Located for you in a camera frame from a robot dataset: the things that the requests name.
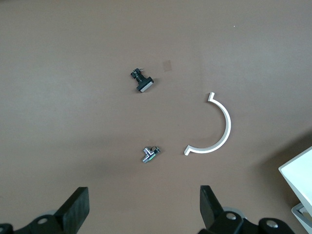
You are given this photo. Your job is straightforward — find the black square push button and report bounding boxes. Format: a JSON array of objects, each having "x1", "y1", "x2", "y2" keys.
[{"x1": 130, "y1": 68, "x2": 155, "y2": 94}]

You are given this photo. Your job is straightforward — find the white semicircular plastic bracket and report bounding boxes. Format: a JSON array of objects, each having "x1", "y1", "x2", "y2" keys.
[{"x1": 182, "y1": 92, "x2": 232, "y2": 156}]

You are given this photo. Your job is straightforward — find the grey plastic tray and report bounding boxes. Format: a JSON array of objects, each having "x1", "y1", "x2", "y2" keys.
[{"x1": 278, "y1": 146, "x2": 312, "y2": 234}]

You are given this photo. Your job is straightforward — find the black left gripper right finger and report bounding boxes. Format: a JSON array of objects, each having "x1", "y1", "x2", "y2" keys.
[{"x1": 199, "y1": 185, "x2": 295, "y2": 234}]

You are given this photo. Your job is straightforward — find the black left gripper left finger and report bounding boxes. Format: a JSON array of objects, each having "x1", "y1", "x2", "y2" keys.
[{"x1": 0, "y1": 187, "x2": 90, "y2": 234}]

